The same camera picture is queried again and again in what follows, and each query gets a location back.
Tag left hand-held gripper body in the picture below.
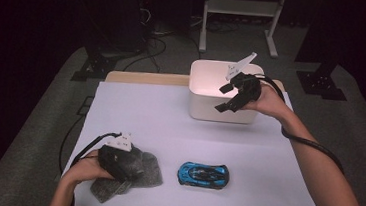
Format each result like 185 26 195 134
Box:
95 130 148 185

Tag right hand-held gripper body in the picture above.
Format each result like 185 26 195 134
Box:
222 49 267 114

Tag white plastic bin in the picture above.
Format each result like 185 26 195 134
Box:
185 57 272 127

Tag grey fuzzy cloth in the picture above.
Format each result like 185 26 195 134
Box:
88 142 167 206

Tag blue toy car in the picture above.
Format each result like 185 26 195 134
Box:
176 160 232 191

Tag person's right hand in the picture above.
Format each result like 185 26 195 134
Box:
241 80 297 124

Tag person's left hand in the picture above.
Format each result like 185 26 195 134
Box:
62 147 118 191

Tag white table mat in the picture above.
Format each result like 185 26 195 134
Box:
60 72 330 206

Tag black stand base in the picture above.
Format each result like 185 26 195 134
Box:
293 59 351 102
71 44 120 85

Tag wooden table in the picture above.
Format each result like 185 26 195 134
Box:
104 64 287 99

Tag white metal stand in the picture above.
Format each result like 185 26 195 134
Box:
197 0 288 61

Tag left hand-held gripper black cable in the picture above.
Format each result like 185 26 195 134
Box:
66 128 123 206

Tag hand-held gripper black cable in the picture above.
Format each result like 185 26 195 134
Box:
243 73 353 206
66 128 123 206

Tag thin black floor cable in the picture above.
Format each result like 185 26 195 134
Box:
56 112 88 177

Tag black floor cables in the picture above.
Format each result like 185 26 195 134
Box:
122 6 172 76

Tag right hand-held gripper black cable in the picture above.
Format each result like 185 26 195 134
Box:
243 73 353 206

